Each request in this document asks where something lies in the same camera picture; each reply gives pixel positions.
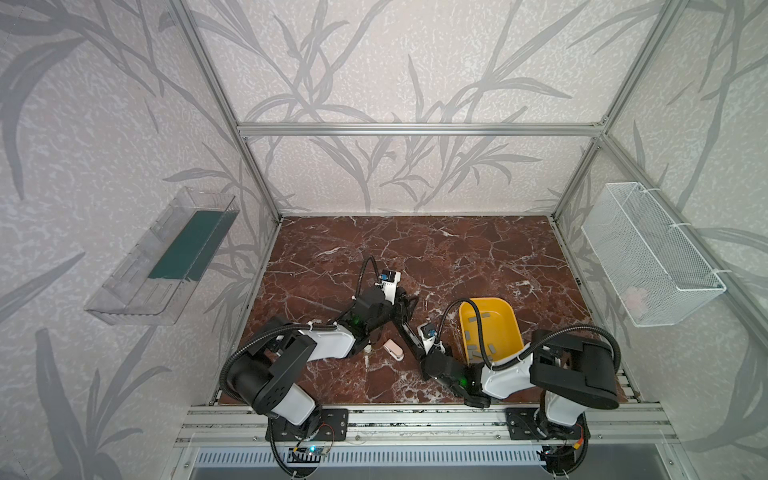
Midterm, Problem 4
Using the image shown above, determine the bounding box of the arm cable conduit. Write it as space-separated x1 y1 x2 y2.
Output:
218 256 382 403
435 298 623 376

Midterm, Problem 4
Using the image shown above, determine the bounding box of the aluminium frame corner post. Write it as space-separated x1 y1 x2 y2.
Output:
169 0 282 223

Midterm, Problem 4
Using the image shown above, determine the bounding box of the white wire wall basket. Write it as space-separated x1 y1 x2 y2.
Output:
582 182 727 328

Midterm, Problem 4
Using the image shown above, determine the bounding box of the white slotted cable duct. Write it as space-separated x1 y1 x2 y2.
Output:
186 445 667 468

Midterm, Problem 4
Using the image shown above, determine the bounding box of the yellow plastic tray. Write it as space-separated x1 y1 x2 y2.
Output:
459 297 524 364

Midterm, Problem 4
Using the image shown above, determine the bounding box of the aluminium frame crossbar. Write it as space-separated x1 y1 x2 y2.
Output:
237 122 602 138

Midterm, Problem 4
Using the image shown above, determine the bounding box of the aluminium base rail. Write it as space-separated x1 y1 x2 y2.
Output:
174 403 679 447

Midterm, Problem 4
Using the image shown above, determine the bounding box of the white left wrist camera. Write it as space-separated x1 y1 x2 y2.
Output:
380 269 401 304

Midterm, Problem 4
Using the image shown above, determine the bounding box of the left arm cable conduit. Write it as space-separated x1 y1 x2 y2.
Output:
218 256 382 403

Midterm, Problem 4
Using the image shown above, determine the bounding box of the clear plastic wall bin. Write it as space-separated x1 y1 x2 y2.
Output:
84 187 240 326

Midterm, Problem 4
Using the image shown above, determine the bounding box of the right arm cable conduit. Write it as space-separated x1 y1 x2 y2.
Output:
435 298 623 376

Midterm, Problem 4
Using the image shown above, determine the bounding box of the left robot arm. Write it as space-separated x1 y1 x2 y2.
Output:
218 286 419 433

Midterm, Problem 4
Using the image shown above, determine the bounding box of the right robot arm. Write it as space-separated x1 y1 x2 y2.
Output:
420 324 621 427

